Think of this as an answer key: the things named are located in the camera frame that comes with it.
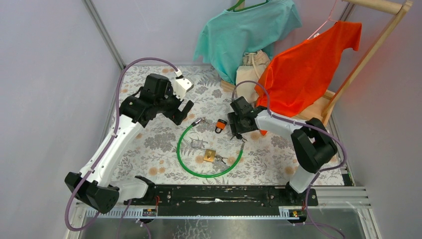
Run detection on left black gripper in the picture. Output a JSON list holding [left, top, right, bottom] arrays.
[[154, 81, 193, 124]]

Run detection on green cable lock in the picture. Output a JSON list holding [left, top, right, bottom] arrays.
[[176, 118, 245, 178]]

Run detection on cable lock key pair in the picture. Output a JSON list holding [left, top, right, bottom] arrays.
[[196, 117, 209, 124]]

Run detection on brass padlock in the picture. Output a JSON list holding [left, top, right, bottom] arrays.
[[203, 149, 216, 162]]

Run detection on black head key bunch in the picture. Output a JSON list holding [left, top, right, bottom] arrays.
[[231, 133, 247, 143]]

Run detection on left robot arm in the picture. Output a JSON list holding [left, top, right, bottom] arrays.
[[65, 74, 194, 214]]

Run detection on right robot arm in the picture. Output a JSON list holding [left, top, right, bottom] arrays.
[[227, 97, 338, 205]]

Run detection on orange black padlock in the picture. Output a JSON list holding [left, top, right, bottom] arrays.
[[214, 119, 227, 134]]

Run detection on floral table mat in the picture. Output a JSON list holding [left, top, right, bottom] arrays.
[[112, 66, 299, 185]]

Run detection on orange t-shirt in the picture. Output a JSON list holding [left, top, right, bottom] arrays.
[[255, 21, 362, 117]]

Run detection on teal t-shirt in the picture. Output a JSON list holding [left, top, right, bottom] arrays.
[[193, 0, 302, 84]]

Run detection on green clothes hanger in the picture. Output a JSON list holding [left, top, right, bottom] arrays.
[[227, 0, 269, 12]]

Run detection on pink clothes hanger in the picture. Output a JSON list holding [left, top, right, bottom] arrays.
[[307, 0, 338, 40]]

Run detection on wooden clothes rack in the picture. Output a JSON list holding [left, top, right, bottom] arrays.
[[219, 0, 414, 134]]

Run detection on beige drawstring bag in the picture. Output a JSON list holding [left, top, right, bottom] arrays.
[[236, 50, 271, 103]]

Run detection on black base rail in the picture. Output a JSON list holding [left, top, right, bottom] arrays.
[[131, 185, 318, 217]]

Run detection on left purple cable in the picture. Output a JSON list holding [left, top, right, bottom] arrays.
[[64, 57, 182, 239]]

